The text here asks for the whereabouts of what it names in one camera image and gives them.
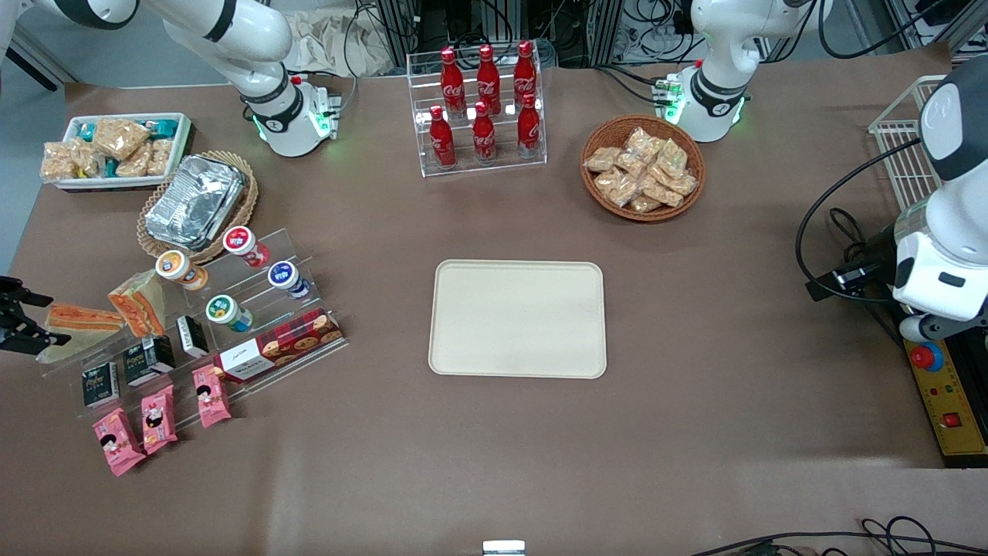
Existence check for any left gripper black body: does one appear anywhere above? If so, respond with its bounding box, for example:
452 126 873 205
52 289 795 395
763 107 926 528
805 232 896 302

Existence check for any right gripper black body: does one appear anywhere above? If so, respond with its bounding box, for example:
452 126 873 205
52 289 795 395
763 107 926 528
0 276 20 352

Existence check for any triangular packaged sandwich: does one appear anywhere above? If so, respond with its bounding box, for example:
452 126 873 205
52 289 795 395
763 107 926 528
35 303 126 364
107 270 167 338

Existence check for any beige rectangular tray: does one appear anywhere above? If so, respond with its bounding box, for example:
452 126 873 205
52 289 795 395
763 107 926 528
428 259 608 381

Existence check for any black drink carton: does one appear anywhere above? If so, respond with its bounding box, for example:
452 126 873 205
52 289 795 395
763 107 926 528
122 336 177 387
176 314 209 358
81 361 120 408

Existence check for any pink snack packet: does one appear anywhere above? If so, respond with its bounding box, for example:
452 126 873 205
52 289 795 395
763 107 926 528
93 408 147 477
140 384 178 455
191 364 232 429

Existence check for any brown table cover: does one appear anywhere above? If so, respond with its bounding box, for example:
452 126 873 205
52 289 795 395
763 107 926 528
0 42 988 556

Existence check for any orange lid yogurt cup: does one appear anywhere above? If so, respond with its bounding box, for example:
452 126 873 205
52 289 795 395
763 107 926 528
154 249 209 292

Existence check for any yellow black control box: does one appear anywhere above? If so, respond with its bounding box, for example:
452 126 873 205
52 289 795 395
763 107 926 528
902 334 988 470

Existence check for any green lid yogurt cup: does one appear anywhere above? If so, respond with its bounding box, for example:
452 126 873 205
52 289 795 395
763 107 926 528
205 294 254 333

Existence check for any aluminium foil container stack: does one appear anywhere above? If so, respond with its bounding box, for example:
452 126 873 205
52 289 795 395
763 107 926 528
145 154 248 252

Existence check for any white plastic bin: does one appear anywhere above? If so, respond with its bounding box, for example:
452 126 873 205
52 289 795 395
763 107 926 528
40 114 192 192

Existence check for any red lid yogurt cup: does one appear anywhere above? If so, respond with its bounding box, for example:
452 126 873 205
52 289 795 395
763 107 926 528
222 225 271 269

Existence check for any oval wicker basket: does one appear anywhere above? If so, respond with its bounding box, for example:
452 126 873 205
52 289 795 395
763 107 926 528
137 151 259 266

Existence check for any red plaid cookie box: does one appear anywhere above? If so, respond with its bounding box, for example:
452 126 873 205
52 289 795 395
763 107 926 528
214 309 344 385

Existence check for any blue lid yogurt cup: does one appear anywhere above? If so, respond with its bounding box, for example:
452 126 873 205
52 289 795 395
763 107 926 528
267 260 311 300

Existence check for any clear acrylic tiered stand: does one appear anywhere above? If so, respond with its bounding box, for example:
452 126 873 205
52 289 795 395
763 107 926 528
39 226 350 422

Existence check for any round wicker basket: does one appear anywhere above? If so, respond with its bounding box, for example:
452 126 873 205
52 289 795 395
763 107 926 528
580 114 707 223

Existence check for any red Coca-Cola bottle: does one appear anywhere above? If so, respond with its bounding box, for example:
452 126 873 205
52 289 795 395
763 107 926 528
472 101 496 163
517 93 542 159
513 40 537 109
476 44 502 115
429 105 456 168
440 48 466 118

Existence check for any clear acrylic bottle rack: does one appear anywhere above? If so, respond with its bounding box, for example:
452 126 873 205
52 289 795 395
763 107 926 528
407 48 547 178

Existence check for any crumpled beige cloth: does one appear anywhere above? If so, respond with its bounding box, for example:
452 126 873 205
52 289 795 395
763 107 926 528
289 9 394 78

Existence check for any aluminium equipment rack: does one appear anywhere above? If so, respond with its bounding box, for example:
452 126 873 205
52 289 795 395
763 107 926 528
374 0 695 66

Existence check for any black power cord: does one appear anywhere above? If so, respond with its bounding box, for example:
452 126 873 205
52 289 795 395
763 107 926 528
828 207 900 267

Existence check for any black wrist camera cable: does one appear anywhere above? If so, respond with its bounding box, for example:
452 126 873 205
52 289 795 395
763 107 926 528
795 137 927 303

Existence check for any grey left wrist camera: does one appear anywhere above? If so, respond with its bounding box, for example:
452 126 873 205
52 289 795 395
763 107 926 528
899 313 988 344

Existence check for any white wire rack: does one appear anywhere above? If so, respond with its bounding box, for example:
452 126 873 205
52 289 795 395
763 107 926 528
868 75 949 211

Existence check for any hanging black arm cable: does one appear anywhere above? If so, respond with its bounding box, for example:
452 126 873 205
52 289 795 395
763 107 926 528
817 0 954 59

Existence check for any looped black cable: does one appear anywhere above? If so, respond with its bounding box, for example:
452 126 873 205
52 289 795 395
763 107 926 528
859 516 988 555

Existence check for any long black cable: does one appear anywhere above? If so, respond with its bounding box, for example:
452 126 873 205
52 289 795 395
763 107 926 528
687 530 988 556

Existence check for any grey metal frame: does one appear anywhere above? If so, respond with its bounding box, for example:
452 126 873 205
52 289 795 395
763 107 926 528
845 0 988 55

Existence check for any black arm base cable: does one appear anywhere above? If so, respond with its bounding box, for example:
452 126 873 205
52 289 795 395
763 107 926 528
590 63 668 105

